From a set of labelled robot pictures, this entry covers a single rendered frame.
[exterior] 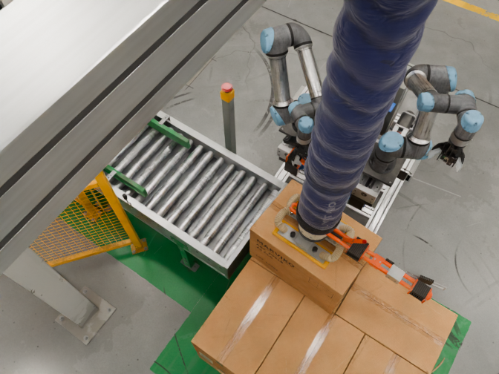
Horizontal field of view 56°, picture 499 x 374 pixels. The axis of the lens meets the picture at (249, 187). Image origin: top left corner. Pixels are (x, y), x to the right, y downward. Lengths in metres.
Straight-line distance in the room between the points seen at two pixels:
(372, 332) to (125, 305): 1.69
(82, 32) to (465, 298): 3.52
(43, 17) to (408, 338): 2.73
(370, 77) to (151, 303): 2.52
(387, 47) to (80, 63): 1.03
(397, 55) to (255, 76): 3.16
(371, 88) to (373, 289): 1.75
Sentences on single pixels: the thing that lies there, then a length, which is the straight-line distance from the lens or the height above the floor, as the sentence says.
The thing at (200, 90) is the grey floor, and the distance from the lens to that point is 4.33.
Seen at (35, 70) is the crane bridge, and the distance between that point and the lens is 0.36.
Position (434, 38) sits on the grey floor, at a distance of 5.08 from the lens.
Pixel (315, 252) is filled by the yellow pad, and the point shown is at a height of 0.97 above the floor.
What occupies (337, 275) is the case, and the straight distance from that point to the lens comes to 2.51.
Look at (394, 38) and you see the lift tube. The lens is 1.27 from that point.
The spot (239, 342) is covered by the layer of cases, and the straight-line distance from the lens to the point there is 2.80.
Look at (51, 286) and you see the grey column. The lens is 2.86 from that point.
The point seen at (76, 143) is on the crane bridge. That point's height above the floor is 3.00.
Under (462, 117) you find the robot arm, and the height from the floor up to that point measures 1.85.
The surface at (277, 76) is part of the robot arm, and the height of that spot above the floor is 1.43.
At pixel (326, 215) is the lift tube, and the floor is 1.37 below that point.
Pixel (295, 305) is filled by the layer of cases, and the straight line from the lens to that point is 2.85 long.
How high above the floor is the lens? 3.29
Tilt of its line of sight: 61 degrees down
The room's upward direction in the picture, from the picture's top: straight up
